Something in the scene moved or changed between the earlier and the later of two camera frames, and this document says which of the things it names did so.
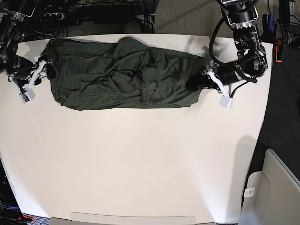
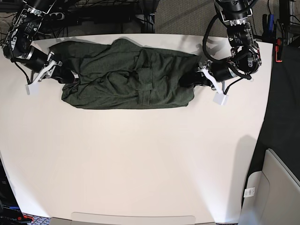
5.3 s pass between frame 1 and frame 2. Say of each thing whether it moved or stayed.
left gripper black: moved
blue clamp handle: stayed
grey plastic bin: stayed
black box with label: stayed
